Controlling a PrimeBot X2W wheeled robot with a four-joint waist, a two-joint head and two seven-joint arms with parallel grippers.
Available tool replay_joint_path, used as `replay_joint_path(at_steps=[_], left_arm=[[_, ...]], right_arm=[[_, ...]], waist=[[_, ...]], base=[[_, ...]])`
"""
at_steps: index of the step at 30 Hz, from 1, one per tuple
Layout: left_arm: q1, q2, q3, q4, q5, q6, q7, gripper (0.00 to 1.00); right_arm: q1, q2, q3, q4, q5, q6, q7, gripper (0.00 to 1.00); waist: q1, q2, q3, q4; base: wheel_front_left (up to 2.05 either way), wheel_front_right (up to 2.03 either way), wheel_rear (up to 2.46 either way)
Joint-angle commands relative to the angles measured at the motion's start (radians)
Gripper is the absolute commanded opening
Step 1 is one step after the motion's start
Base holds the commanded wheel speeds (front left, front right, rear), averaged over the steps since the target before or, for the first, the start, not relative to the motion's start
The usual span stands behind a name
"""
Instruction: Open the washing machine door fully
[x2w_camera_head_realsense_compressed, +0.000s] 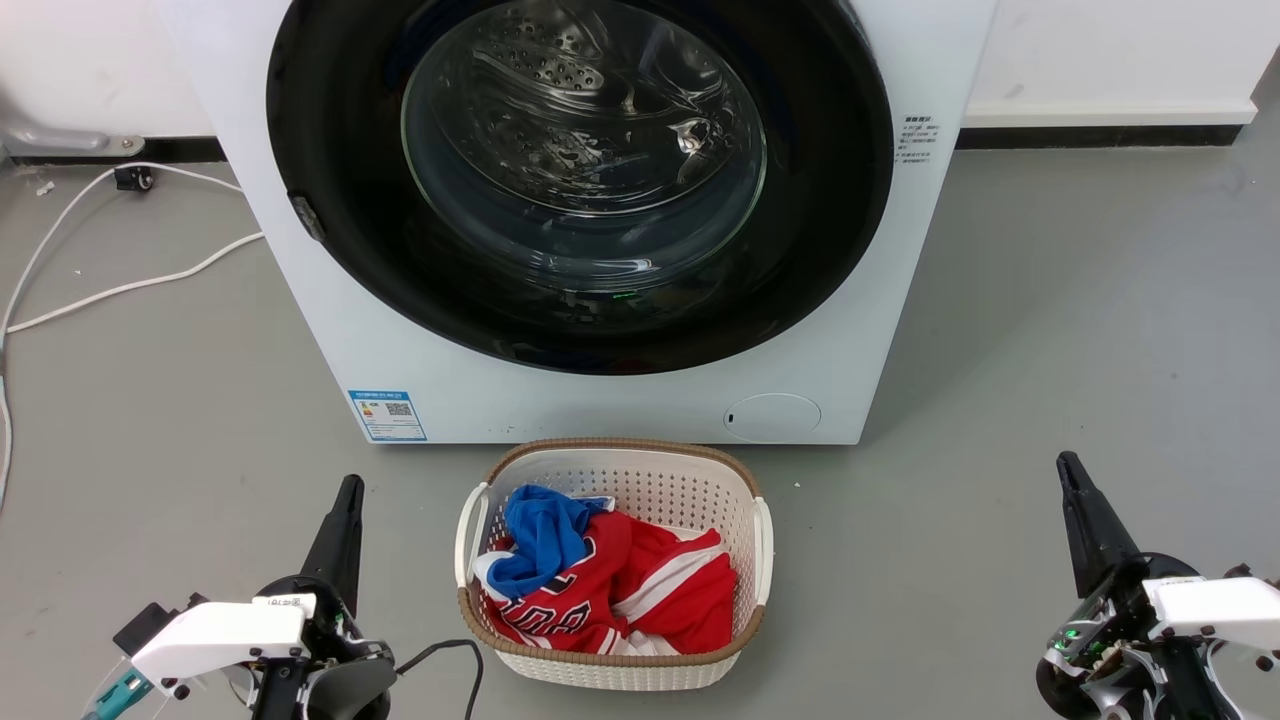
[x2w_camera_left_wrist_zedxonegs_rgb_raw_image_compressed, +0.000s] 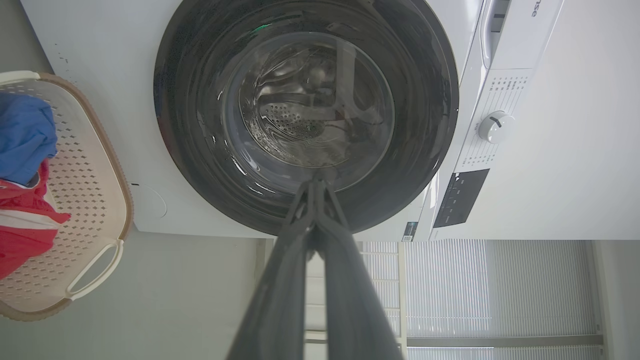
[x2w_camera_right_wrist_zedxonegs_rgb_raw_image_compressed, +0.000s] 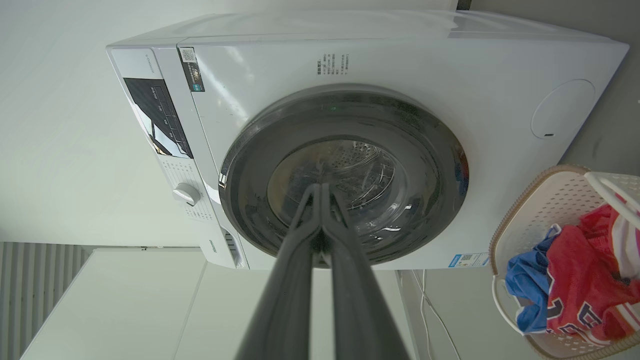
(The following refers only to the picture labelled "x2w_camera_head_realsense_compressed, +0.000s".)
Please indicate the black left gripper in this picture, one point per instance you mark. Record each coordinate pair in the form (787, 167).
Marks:
(335, 640)

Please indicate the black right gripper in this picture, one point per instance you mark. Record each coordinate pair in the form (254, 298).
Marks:
(1115, 610)

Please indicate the black round glass washer door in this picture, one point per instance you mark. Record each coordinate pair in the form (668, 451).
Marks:
(820, 200)

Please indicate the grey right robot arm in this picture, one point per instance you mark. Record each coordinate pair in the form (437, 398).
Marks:
(1065, 692)

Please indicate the white front-load washing machine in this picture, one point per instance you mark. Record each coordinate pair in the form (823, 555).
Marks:
(420, 360)

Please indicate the grey metal door hinge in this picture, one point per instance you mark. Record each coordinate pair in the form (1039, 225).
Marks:
(306, 218)

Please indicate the blue energy label sticker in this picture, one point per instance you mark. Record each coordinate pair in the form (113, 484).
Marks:
(387, 415)

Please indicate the blue garment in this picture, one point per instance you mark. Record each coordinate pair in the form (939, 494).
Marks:
(545, 535)

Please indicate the white plastic laundry basket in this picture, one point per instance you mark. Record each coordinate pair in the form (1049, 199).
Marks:
(640, 480)

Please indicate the red basketball jersey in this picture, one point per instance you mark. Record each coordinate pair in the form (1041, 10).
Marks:
(660, 590)

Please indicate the round white filter cover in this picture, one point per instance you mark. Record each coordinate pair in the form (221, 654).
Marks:
(772, 417)

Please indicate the small black plug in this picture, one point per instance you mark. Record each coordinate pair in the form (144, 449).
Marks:
(133, 178)

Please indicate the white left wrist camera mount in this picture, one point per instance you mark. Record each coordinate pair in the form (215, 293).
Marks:
(220, 635)

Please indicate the grey metal pipe bracket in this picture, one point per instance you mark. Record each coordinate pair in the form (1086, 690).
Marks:
(60, 140)

